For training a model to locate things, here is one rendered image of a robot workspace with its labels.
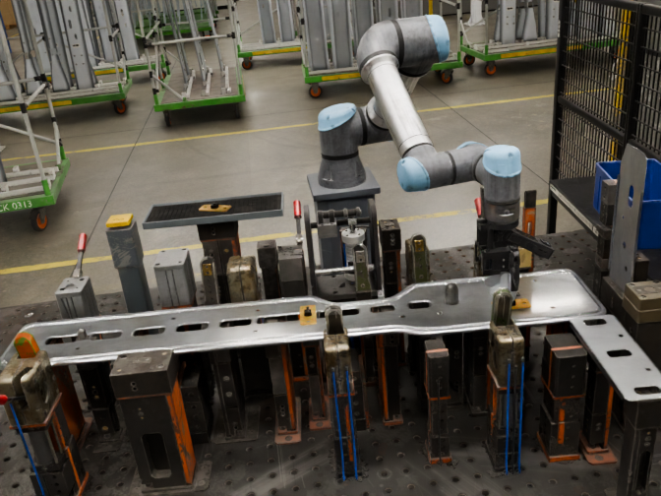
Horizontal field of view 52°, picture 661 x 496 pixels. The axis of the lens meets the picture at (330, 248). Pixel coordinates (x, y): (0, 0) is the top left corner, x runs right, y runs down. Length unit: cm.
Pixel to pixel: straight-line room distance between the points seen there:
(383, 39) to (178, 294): 79
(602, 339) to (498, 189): 38
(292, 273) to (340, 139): 50
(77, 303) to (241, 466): 57
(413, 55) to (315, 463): 100
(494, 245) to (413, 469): 54
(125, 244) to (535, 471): 117
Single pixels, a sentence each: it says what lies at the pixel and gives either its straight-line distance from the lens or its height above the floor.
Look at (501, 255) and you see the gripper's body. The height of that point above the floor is 115.
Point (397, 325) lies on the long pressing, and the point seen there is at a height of 100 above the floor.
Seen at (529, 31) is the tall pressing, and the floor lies 43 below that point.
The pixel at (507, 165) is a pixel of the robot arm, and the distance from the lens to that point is 141.
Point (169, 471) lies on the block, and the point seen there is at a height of 74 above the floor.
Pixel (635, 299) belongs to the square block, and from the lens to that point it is 157.
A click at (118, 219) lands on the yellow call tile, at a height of 116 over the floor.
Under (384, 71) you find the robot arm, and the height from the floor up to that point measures 151.
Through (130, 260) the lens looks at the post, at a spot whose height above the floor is 105.
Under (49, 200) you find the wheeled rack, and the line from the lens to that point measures 523.
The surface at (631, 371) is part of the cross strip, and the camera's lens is 143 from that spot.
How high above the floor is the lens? 181
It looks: 25 degrees down
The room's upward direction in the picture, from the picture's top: 5 degrees counter-clockwise
